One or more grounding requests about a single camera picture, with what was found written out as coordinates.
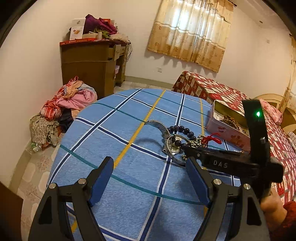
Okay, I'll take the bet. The beige window curtain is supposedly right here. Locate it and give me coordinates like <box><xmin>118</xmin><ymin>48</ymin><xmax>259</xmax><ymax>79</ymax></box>
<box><xmin>147</xmin><ymin>0</ymin><xmax>235</xmax><ymax>73</ymax></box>

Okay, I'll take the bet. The brown wooden bead necklace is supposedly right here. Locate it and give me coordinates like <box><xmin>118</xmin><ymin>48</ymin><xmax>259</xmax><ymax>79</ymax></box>
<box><xmin>219</xmin><ymin>114</ymin><xmax>241</xmax><ymax>131</ymax></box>

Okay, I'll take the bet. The clothes pile on floor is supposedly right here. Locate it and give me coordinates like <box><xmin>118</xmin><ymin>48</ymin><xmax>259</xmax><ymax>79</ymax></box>
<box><xmin>29</xmin><ymin>76</ymin><xmax>97</xmax><ymax>153</ymax></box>

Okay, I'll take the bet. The checked pillow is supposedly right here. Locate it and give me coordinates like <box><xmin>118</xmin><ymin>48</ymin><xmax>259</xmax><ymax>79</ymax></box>
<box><xmin>287</xmin><ymin>132</ymin><xmax>296</xmax><ymax>146</ymax></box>

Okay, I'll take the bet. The white orange box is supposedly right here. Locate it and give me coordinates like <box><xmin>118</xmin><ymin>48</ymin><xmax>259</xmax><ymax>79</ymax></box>
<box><xmin>69</xmin><ymin>18</ymin><xmax>85</xmax><ymax>40</ymax></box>

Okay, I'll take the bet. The dark blue bead bracelet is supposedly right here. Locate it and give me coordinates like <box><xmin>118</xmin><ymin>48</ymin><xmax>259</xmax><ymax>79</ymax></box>
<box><xmin>167</xmin><ymin>125</ymin><xmax>197</xmax><ymax>149</ymax></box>

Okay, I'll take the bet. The brown wooden desk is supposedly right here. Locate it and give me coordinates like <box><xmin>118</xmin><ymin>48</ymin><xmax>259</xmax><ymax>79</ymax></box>
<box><xmin>60</xmin><ymin>38</ymin><xmax>129</xmax><ymax>99</ymax></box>

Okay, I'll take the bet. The right hand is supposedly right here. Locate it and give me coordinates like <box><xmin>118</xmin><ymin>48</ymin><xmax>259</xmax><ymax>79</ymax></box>
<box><xmin>260</xmin><ymin>188</ymin><xmax>287</xmax><ymax>232</ymax></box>

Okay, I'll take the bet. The silver metal watch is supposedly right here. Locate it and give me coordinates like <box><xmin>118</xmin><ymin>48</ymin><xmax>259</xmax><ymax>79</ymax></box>
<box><xmin>145</xmin><ymin>120</ymin><xmax>190</xmax><ymax>167</ymax></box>

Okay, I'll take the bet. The beige side curtain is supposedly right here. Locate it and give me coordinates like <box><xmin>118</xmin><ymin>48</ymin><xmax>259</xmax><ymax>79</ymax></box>
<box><xmin>279</xmin><ymin>34</ymin><xmax>295</xmax><ymax>113</ymax></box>

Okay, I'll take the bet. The red knot charm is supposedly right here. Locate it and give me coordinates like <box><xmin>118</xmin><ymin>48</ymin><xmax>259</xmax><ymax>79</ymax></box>
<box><xmin>201</xmin><ymin>133</ymin><xmax>222</xmax><ymax>147</ymax></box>

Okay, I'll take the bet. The clothes pile on desk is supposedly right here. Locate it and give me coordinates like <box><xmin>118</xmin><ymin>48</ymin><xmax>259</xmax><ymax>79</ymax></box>
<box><xmin>83</xmin><ymin>14</ymin><xmax>130</xmax><ymax>44</ymax></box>

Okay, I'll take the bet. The pink metal tin box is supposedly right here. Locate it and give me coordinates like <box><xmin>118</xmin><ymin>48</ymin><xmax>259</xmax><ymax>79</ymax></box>
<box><xmin>206</xmin><ymin>100</ymin><xmax>250</xmax><ymax>152</ymax></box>

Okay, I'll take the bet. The pink pillow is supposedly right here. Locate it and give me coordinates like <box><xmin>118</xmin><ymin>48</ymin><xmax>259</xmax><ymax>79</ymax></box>
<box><xmin>259</xmin><ymin>98</ymin><xmax>282</xmax><ymax>125</ymax></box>

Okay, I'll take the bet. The blue plaid table cloth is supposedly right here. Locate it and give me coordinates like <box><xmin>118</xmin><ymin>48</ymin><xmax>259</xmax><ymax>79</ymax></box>
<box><xmin>47</xmin><ymin>88</ymin><xmax>250</xmax><ymax>241</ymax></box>

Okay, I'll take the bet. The red patchwork bed quilt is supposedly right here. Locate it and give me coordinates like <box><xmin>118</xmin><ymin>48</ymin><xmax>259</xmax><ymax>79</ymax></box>
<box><xmin>172</xmin><ymin>71</ymin><xmax>295</xmax><ymax>203</ymax></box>

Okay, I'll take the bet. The beige wooden headboard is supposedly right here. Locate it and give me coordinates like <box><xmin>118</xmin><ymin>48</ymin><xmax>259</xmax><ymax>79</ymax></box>
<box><xmin>255</xmin><ymin>93</ymin><xmax>295</xmax><ymax>133</ymax></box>

